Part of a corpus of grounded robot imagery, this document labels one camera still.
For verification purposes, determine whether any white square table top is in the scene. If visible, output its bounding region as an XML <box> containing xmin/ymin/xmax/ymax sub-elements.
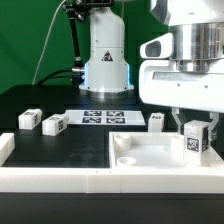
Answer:
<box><xmin>109</xmin><ymin>132</ymin><xmax>217</xmax><ymax>169</ymax></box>

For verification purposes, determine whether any white cable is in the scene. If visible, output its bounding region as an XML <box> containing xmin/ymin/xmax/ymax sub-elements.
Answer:
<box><xmin>31</xmin><ymin>0</ymin><xmax>68</xmax><ymax>86</ymax></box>

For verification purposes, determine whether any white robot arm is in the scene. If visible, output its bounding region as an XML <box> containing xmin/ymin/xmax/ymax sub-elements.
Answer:
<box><xmin>81</xmin><ymin>0</ymin><xmax>224</xmax><ymax>141</ymax></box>

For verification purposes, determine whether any white U-shaped fence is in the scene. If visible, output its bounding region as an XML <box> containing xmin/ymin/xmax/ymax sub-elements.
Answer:
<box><xmin>0</xmin><ymin>133</ymin><xmax>224</xmax><ymax>194</ymax></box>

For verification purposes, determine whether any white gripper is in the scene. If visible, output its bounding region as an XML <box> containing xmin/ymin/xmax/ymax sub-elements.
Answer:
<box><xmin>139</xmin><ymin>33</ymin><xmax>224</xmax><ymax>148</ymax></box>

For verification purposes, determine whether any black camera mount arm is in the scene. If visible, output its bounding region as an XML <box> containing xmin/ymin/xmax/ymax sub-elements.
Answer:
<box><xmin>63</xmin><ymin>0</ymin><xmax>90</xmax><ymax>68</ymax></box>

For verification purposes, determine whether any black cable bundle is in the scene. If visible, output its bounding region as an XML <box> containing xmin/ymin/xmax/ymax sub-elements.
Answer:
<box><xmin>35</xmin><ymin>66</ymin><xmax>85</xmax><ymax>87</ymax></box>

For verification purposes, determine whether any white marker sheet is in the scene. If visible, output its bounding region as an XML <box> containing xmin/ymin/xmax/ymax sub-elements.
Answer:
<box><xmin>65</xmin><ymin>110</ymin><xmax>145</xmax><ymax>126</ymax></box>

